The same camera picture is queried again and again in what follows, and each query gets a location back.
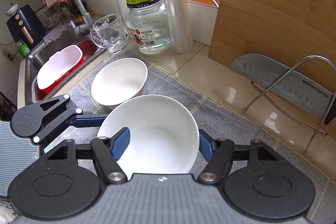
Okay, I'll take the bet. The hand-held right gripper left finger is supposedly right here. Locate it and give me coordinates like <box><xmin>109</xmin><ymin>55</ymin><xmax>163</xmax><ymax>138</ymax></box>
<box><xmin>46</xmin><ymin>127</ymin><xmax>131</xmax><ymax>185</ymax></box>

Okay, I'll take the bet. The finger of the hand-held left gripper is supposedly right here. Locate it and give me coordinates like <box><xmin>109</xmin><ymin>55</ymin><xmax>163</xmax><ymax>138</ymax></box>
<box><xmin>34</xmin><ymin>94</ymin><xmax>107</xmax><ymax>143</ymax></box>

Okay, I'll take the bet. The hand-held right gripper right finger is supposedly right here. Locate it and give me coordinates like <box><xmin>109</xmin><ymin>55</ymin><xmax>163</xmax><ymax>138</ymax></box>
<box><xmin>197</xmin><ymin>129</ymin><xmax>279</xmax><ymax>185</ymax></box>

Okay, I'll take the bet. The plain white bowl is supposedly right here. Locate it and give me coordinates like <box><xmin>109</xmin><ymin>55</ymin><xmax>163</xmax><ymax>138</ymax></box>
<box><xmin>97</xmin><ymin>94</ymin><xmax>200</xmax><ymax>178</ymax></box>

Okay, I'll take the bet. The white bowl faint grey pattern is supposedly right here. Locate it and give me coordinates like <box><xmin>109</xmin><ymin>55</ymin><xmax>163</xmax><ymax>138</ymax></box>
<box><xmin>91</xmin><ymin>57</ymin><xmax>148</xmax><ymax>110</ymax></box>

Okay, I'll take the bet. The checked blue grey towel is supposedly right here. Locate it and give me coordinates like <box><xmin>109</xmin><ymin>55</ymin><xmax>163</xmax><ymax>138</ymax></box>
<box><xmin>39</xmin><ymin>57</ymin><xmax>336</xmax><ymax>224</ymax></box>

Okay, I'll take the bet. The white plastic basin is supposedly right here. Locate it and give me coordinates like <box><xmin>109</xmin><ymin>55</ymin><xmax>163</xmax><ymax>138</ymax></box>
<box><xmin>37</xmin><ymin>46</ymin><xmax>82</xmax><ymax>90</ymax></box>

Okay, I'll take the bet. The red plastic basin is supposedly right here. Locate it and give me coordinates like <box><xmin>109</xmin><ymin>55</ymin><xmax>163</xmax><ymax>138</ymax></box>
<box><xmin>35</xmin><ymin>39</ymin><xmax>99</xmax><ymax>94</ymax></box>

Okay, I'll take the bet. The steel sink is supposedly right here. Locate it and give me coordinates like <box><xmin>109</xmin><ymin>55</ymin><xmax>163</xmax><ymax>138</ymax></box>
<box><xmin>17</xmin><ymin>32</ymin><xmax>111</xmax><ymax>109</ymax></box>

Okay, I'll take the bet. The clear glass mug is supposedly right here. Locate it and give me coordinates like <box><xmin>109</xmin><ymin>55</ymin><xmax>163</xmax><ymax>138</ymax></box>
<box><xmin>90</xmin><ymin>13</ymin><xmax>129</xmax><ymax>54</ymax></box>

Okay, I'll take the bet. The grey cloth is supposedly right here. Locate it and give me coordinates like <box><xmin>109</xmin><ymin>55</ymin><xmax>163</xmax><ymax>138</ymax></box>
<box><xmin>42</xmin><ymin>23</ymin><xmax>76</xmax><ymax>46</ymax></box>

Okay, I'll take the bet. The small green bottle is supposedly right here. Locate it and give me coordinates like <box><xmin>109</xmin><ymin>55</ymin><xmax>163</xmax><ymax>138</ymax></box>
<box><xmin>15</xmin><ymin>40</ymin><xmax>30</xmax><ymax>59</ymax></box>

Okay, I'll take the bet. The glass jar with black lid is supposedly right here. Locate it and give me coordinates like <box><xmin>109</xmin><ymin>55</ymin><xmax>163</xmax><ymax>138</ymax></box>
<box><xmin>125</xmin><ymin>0</ymin><xmax>174</xmax><ymax>54</ymax></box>

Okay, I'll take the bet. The metal faucet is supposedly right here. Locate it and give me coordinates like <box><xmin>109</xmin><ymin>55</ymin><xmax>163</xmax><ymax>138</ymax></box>
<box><xmin>60</xmin><ymin>0</ymin><xmax>93</xmax><ymax>35</ymax></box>

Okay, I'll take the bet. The black air fryer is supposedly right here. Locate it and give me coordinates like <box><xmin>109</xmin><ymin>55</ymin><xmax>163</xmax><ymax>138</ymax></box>
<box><xmin>6</xmin><ymin>4</ymin><xmax>45</xmax><ymax>51</ymax></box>

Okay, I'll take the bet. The thick plastic wrap roll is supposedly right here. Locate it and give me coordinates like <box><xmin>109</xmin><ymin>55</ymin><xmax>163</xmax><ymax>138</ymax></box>
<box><xmin>153</xmin><ymin>0</ymin><xmax>193</xmax><ymax>54</ymax></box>

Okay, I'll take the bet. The small white object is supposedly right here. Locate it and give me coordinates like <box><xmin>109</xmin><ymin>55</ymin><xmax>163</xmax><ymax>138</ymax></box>
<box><xmin>7</xmin><ymin>3</ymin><xmax>19</xmax><ymax>17</ymax></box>

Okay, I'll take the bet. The bamboo cutting board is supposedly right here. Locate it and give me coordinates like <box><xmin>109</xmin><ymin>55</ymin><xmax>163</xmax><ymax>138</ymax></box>
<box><xmin>207</xmin><ymin>0</ymin><xmax>336</xmax><ymax>139</ymax></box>

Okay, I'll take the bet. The metal wire rack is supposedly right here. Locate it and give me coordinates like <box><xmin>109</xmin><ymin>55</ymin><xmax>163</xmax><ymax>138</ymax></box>
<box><xmin>243</xmin><ymin>55</ymin><xmax>336</xmax><ymax>156</ymax></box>

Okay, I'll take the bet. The cleaver with black handle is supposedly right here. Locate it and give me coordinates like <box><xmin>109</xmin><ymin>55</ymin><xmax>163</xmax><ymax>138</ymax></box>
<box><xmin>229</xmin><ymin>53</ymin><xmax>336</xmax><ymax>125</ymax></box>

